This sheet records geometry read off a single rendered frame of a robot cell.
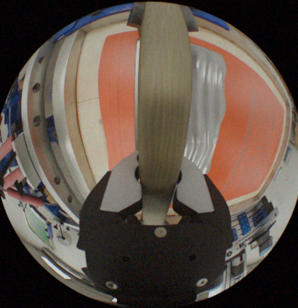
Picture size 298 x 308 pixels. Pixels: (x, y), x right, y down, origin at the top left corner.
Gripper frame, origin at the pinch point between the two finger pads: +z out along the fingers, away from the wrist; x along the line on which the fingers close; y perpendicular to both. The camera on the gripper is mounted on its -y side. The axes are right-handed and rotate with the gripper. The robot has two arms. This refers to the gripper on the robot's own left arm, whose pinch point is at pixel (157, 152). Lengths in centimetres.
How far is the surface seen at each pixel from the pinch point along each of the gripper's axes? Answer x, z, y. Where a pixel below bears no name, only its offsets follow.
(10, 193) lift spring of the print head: -67, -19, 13
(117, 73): -6.1, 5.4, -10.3
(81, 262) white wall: -225, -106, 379
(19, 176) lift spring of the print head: -46.4, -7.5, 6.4
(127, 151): -4.9, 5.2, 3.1
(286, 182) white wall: 368, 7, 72
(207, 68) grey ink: 7.4, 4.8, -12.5
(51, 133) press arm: -31.7, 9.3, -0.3
